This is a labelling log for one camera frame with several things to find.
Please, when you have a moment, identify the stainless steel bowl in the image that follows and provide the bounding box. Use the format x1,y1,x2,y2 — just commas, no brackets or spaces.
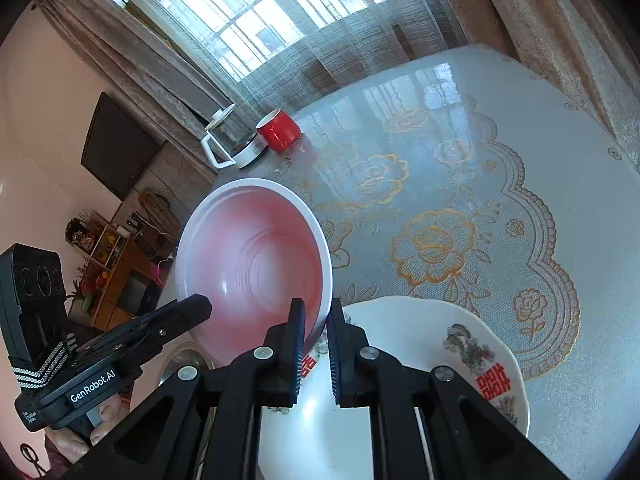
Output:
157,340,213,391

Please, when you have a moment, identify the wooden shelf cabinet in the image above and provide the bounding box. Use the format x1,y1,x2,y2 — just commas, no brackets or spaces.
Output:
65,212,176,331

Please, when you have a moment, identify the red cup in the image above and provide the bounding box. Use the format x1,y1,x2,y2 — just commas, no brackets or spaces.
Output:
256,108,302,152

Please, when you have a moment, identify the glass pitcher with white handle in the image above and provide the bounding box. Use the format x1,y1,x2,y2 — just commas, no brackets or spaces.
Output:
201,103,268,170

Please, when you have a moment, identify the tan hanging cloth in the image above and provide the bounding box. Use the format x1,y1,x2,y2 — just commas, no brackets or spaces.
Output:
137,187,181,242

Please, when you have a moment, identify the window with white frame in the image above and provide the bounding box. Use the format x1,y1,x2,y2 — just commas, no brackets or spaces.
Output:
120,0,416,78

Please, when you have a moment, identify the black white striped strap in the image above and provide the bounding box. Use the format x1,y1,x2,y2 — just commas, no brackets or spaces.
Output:
10,332,76,392

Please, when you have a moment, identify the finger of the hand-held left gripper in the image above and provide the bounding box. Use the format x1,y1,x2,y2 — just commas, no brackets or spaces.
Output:
95,294,214,362

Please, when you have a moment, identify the black flat television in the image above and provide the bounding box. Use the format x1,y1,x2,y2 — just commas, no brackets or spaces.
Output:
80,91,168,201

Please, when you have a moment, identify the grey-brown heavy curtain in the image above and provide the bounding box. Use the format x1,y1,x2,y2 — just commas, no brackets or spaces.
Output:
465,0,640,161
35,0,236,181

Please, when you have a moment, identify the red bowl with white inside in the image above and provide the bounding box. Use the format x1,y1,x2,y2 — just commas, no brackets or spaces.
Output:
175,178,332,368

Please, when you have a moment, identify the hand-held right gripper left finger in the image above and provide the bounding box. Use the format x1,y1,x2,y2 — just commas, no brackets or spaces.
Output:
60,297,307,480

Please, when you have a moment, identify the lace tablecloth with gold embroidery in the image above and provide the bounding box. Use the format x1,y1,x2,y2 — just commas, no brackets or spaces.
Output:
160,42,640,480

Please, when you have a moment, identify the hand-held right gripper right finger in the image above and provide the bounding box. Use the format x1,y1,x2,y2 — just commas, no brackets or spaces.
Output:
326,298,568,480

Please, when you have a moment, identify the white sheer curtain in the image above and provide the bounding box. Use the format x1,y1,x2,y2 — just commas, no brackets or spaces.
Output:
100,0,471,111

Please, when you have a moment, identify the white plate with dragon print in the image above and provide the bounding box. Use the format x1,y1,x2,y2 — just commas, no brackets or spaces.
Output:
257,296,531,480

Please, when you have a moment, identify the person's left hand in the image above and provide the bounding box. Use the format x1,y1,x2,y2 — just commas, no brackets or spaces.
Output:
45,392,133,461

